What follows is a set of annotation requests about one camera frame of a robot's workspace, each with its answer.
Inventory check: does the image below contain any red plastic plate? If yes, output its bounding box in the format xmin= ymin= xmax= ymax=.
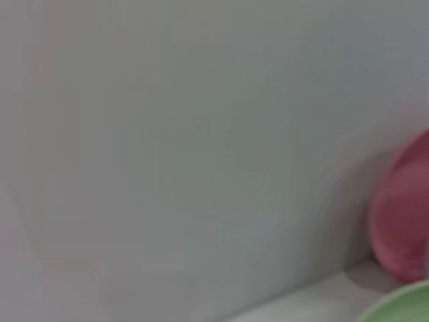
xmin=367 ymin=128 xmax=429 ymax=284

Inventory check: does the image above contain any green plastic plate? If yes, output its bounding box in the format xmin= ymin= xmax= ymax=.
xmin=354 ymin=279 xmax=429 ymax=322

